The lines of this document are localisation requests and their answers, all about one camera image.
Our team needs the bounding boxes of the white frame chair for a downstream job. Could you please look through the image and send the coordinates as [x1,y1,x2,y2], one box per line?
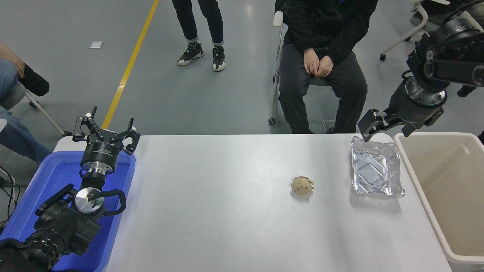
[380,0,430,61]
[268,11,360,133]

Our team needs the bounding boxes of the foil tray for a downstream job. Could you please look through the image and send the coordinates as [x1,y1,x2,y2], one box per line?
[351,136,406,198]

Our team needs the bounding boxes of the person's right hand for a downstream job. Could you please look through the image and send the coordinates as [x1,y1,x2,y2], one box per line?
[304,48,322,76]

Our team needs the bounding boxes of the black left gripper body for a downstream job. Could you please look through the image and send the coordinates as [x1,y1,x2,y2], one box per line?
[81,130,124,169]

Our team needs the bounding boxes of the blue plastic tray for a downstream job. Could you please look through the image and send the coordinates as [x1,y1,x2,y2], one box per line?
[0,151,137,272]

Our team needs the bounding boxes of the person's left hand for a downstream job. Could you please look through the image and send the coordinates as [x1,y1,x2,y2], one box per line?
[317,56,334,78]

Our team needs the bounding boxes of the grey seat chair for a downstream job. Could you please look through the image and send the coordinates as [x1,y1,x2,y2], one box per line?
[0,81,72,137]

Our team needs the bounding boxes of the black cables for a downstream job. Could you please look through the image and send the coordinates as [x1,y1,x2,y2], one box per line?
[0,166,20,227]

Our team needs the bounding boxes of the large pale bin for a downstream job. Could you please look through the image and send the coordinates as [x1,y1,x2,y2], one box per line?
[393,131,484,272]

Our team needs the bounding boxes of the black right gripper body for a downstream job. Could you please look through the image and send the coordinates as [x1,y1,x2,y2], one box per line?
[385,85,441,126]

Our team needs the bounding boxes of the crumpled tan paper ball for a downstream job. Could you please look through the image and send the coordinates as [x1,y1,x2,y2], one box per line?
[291,176,315,196]

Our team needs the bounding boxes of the person's hand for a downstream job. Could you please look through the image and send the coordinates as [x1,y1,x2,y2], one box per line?
[0,42,25,78]

